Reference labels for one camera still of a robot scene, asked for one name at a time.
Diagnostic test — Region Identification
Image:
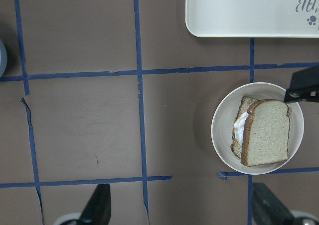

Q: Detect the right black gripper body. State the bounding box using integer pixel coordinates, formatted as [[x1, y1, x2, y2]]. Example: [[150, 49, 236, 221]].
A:
[[286, 65, 319, 97]]

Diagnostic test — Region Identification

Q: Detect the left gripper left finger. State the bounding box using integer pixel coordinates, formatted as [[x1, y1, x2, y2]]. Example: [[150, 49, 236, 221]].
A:
[[79, 184, 111, 224]]

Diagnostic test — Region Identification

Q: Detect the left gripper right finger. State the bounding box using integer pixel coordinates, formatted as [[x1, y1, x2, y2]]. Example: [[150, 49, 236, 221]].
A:
[[251, 183, 295, 225]]

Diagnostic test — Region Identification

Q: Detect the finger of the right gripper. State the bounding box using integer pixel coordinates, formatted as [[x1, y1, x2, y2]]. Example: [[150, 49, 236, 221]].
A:
[[284, 92, 319, 104]]

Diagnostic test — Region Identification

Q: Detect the bread slice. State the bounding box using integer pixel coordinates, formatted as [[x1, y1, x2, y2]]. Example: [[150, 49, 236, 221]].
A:
[[241, 99, 291, 167]]

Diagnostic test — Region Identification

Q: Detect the round white plate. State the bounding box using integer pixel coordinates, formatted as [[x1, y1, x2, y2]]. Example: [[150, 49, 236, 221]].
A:
[[211, 82, 304, 175]]

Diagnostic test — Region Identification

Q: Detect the fried egg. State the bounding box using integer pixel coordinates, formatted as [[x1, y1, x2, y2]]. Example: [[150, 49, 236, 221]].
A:
[[233, 112, 249, 146]]

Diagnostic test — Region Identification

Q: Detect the bottom toast slice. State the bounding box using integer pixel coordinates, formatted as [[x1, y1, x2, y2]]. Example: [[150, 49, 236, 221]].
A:
[[231, 96, 257, 159]]

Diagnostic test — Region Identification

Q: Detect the white bear tray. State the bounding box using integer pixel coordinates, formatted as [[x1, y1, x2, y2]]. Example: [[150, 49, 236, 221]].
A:
[[185, 0, 319, 38]]

